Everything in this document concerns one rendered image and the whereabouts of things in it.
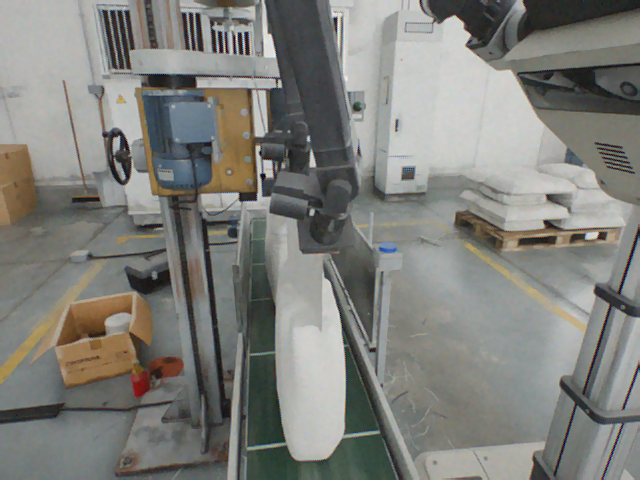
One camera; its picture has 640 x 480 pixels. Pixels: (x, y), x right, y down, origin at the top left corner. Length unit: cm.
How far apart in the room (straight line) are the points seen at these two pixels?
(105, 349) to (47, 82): 411
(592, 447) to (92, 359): 195
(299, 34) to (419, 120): 462
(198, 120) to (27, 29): 491
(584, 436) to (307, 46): 98
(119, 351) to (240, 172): 125
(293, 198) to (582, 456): 88
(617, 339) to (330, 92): 76
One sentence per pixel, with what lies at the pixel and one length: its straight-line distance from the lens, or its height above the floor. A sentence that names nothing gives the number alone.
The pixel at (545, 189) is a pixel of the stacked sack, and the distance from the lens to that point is 381.
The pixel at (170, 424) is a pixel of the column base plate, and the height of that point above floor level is 2.
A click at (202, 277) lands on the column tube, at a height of 71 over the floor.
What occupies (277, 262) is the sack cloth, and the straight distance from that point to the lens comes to 164.
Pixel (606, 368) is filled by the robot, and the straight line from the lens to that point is 103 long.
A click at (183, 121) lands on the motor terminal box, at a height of 126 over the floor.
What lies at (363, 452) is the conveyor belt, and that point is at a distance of 124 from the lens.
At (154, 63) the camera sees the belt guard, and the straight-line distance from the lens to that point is 104.
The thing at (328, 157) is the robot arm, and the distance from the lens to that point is 52.
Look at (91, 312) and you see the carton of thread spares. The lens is 256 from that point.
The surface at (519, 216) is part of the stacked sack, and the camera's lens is 374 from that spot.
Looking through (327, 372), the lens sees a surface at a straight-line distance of 98.
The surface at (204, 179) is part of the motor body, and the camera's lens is 108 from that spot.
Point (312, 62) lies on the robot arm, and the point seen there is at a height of 136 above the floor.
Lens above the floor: 133
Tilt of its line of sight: 21 degrees down
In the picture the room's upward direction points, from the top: straight up
